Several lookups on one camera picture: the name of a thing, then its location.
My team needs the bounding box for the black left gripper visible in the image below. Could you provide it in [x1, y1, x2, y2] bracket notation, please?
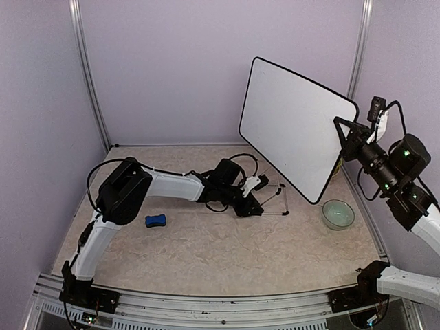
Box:
[219, 184, 265, 217]

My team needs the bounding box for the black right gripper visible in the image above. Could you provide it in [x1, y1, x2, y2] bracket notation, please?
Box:
[335, 114, 403, 194]

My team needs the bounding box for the metal whiteboard stand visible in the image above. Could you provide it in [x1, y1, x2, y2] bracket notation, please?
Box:
[255, 169, 289, 217]

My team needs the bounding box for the white whiteboard with black frame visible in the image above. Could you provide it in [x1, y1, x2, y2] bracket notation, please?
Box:
[239, 57, 359, 205]

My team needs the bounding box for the blue whiteboard eraser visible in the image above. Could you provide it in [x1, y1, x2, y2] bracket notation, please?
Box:
[145, 214, 166, 228]

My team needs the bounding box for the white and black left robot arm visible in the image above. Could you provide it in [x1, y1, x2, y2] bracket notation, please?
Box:
[59, 157, 268, 314]

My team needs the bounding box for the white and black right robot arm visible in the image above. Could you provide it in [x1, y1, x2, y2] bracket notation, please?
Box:
[333, 117, 439, 309]

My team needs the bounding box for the yellow-green plastic bowl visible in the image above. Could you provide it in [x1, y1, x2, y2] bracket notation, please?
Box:
[332, 158, 343, 177]

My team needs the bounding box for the clear glass bowl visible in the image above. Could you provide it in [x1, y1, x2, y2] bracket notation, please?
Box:
[321, 199, 355, 231]

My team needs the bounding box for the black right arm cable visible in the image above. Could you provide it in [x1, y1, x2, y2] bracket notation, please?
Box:
[357, 99, 440, 214]

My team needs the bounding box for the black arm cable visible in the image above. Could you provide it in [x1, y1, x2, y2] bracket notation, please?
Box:
[85, 153, 261, 214]
[357, 99, 440, 214]

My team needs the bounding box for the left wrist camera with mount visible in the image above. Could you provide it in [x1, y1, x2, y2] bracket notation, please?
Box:
[241, 175, 270, 198]

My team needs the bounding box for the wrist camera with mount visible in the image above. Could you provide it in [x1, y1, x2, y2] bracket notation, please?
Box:
[241, 175, 270, 198]
[366, 96, 389, 144]

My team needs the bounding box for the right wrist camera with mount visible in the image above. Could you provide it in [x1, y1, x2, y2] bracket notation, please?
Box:
[366, 96, 389, 144]

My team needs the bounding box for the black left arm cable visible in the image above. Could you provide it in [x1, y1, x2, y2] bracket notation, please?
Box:
[85, 153, 261, 214]

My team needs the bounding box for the right aluminium frame post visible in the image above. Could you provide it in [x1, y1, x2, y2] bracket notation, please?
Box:
[331, 1, 373, 100]

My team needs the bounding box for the aluminium frame post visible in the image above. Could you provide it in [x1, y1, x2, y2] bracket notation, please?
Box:
[331, 1, 373, 100]
[69, 0, 112, 153]

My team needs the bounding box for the front aluminium rail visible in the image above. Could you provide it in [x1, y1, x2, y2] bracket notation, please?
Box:
[20, 274, 424, 329]

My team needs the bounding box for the left aluminium frame post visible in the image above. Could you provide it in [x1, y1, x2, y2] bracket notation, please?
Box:
[69, 0, 112, 153]

